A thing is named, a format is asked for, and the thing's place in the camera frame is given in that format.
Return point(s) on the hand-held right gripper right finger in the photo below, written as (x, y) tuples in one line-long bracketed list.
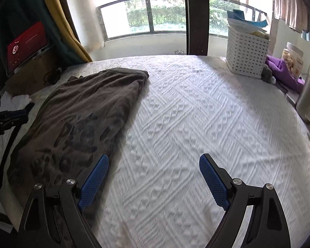
[(213, 180)]

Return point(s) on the teal curtain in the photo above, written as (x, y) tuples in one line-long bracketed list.
[(55, 45)]

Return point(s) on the white perforated basket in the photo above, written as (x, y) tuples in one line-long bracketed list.
[(248, 54)]

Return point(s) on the dark window post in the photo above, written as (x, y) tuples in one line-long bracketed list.
[(196, 18)]

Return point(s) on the dark grey t-shirt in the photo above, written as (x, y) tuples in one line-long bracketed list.
[(93, 103)]

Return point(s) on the white cloth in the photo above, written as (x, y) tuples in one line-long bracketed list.
[(18, 99)]

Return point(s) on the grey plush toy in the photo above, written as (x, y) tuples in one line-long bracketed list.
[(268, 73)]

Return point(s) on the yellow curtain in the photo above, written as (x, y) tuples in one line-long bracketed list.
[(64, 25)]

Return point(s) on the blue paper item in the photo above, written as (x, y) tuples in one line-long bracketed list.
[(239, 14)]

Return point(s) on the clear snack jar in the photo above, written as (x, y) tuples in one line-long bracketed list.
[(292, 59)]

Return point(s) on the hanging clothes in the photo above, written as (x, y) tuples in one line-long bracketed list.
[(289, 5)]

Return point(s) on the red screen monitor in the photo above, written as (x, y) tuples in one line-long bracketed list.
[(25, 45)]

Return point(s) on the balcony railing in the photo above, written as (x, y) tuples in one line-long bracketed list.
[(149, 13)]

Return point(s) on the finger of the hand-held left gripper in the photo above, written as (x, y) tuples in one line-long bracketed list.
[(15, 114)]

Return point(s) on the cardboard box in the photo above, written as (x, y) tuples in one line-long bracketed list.
[(31, 80)]

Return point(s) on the purple cloth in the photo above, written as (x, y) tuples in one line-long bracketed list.
[(284, 72)]

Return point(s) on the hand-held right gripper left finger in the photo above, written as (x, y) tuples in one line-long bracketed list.
[(94, 180)]

